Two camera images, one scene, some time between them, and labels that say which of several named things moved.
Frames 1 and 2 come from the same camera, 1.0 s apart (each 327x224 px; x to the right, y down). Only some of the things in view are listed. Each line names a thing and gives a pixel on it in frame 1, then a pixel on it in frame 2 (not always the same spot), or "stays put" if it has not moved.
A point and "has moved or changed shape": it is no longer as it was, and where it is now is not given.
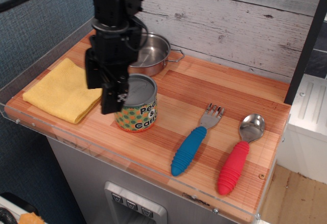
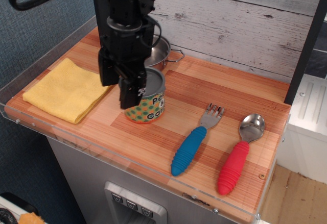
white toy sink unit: [303, 147] stays put
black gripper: [113, 46] to [127, 43]
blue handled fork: [190, 144] stays put
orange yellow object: [31, 218] stays put
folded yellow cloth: [63, 92] stays put
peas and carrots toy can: [139, 112] has moved or changed shape
